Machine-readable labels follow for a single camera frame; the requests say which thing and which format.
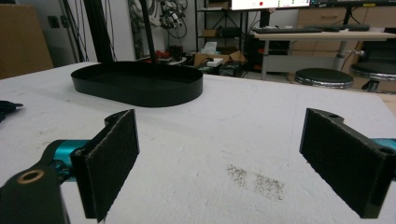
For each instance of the light wooden desk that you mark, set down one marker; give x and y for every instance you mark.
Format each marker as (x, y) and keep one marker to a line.
(323, 36)

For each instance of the black shelf rack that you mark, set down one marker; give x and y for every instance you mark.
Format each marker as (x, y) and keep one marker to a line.
(218, 25)

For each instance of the cardboard panel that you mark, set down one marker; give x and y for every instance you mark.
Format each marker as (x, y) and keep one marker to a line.
(21, 40)

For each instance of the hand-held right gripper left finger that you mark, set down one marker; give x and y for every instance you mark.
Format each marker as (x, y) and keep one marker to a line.
(106, 165)

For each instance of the black round stool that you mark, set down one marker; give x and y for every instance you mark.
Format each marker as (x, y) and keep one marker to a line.
(375, 70)
(323, 77)

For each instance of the dark cloth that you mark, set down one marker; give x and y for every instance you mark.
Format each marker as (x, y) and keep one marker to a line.
(7, 107)

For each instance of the black keyboard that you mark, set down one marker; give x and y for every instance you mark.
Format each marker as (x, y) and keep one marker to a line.
(286, 30)

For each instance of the black oval tray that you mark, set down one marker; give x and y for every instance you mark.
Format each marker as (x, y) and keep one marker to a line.
(137, 82)

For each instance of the thin black pole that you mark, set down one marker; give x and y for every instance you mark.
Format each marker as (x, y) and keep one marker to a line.
(148, 31)

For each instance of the black metal stand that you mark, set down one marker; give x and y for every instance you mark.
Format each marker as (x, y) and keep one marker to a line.
(98, 31)

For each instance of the monitor screen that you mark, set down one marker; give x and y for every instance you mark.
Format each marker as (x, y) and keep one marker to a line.
(269, 3)

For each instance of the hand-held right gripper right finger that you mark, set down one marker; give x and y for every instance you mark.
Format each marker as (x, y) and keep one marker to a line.
(345, 161)

